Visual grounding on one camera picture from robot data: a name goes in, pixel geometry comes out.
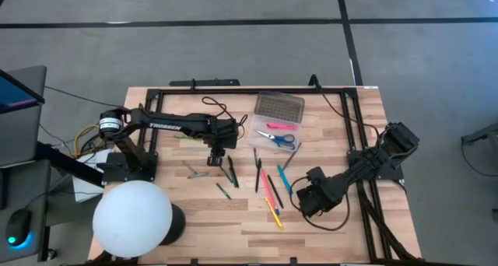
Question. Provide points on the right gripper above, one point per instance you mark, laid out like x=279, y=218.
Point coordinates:
x=313, y=200

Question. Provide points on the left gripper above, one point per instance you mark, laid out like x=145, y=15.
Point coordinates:
x=216, y=158

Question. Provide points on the black click pen with clip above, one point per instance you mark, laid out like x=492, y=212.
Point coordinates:
x=232, y=170

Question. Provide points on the blue marker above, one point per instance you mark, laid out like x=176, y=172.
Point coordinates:
x=284, y=179

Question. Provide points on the black pencil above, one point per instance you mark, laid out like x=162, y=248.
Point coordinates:
x=275, y=192

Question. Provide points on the thin dark grey pen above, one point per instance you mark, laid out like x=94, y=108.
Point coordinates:
x=255, y=158

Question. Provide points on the yellow highlighter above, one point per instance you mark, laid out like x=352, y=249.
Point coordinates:
x=274, y=213

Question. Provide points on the matte black pen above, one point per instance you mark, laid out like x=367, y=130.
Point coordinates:
x=258, y=176

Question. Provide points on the pink pencil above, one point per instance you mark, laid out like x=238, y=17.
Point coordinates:
x=268, y=190

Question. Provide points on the brown pencil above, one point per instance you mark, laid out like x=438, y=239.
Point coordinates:
x=292, y=156

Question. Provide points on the pink highlighter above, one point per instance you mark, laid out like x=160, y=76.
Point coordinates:
x=282, y=126

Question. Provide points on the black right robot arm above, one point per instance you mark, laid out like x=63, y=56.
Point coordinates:
x=369, y=161

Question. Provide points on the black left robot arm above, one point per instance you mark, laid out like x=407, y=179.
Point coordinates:
x=171, y=126

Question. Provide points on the clear plastic supply box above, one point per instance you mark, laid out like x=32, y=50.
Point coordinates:
x=278, y=118

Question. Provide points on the black lamp base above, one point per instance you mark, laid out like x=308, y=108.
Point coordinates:
x=177, y=223

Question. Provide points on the black mounting bar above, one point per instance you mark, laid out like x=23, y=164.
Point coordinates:
x=204, y=82

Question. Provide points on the white globe lamp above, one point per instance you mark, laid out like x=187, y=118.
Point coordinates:
x=132, y=219

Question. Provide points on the white paper sheet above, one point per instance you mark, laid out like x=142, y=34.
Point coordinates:
x=83, y=190

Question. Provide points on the black diagonal strut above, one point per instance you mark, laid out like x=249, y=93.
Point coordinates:
x=70, y=165

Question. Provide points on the grey stand leg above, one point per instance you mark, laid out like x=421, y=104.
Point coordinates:
x=482, y=134

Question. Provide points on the grey side desk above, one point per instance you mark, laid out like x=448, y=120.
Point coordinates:
x=23, y=141

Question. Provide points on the black computer mouse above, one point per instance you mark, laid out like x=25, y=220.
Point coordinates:
x=18, y=227

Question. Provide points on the blue-screen monitor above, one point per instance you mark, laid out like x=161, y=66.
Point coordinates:
x=15, y=95

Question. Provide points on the black aluminium table frame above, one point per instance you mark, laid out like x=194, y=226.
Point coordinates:
x=253, y=91

